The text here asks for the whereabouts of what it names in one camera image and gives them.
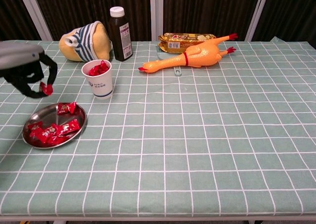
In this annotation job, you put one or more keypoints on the grey metal partition post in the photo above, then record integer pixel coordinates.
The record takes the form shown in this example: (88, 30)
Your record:
(156, 11)
(34, 14)
(257, 11)

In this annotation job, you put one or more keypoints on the pale green plastic board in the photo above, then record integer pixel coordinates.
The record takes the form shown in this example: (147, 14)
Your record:
(161, 55)

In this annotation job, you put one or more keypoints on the dark bottle white cap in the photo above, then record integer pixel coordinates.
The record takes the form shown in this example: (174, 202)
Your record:
(118, 36)

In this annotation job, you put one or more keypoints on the dark brown curtain panel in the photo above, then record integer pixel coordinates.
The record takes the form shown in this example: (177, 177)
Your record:
(74, 7)
(209, 9)
(10, 11)
(291, 11)

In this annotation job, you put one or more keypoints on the yellow striped plush toy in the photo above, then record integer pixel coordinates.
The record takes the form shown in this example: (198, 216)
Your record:
(98, 44)

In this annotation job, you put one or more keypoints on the golden biscuit packet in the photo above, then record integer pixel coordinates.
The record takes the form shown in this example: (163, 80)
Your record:
(177, 45)

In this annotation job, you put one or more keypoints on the round steel dish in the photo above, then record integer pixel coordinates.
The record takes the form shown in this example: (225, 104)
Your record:
(44, 113)

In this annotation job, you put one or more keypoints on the green checked tablecloth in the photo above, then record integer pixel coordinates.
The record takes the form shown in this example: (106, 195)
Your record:
(197, 135)

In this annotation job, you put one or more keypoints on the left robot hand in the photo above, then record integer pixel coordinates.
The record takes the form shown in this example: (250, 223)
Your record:
(17, 56)

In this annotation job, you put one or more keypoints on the orange rubber chicken toy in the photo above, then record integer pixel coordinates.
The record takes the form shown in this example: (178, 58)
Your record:
(202, 55)

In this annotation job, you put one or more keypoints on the white paper cup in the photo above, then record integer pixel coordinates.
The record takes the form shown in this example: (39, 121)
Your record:
(101, 85)

